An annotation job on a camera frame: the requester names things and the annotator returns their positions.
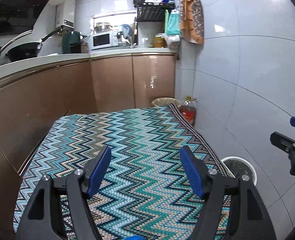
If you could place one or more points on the beige waste bin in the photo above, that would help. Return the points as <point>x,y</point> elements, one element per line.
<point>162,102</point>

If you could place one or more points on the black range hood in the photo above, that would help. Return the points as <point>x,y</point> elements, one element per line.
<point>12,17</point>

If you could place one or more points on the black frying pan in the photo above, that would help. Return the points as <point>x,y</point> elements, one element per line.
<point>22,52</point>

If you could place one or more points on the zigzag patterned tablecloth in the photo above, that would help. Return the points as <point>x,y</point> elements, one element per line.
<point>142,140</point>

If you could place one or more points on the window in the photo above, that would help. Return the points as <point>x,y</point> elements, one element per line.
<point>115,17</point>

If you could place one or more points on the white bin with black liner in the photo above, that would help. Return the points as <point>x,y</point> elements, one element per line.
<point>240,167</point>

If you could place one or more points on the green countertop appliance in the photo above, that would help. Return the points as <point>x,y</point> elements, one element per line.
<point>70,42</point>

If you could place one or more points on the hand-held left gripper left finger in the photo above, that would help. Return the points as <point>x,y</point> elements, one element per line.
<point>100,172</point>

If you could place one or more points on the white bowl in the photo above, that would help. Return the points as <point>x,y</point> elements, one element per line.
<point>51,54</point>

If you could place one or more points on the black dish rack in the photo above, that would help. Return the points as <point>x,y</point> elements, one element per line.
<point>152,12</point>

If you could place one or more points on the blue cloth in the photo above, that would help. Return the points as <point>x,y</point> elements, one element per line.
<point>126,30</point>

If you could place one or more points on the cooking oil bottle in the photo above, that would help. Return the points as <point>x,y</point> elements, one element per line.
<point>188,112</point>

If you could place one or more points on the steel pot with lid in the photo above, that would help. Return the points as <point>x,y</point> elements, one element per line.
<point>103,27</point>

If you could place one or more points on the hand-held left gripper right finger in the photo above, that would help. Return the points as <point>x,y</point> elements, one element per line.
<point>191,172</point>

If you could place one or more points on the white water heater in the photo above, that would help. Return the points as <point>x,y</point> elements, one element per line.
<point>66,12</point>

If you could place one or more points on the orange patterned apron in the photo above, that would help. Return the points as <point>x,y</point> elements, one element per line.
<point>193,17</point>

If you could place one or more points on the white microwave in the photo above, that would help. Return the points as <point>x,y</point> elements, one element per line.
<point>101,40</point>

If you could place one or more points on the teal hanging bag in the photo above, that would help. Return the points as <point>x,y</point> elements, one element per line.
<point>172,23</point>

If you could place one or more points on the white jug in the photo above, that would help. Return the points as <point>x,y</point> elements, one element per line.
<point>144,41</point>

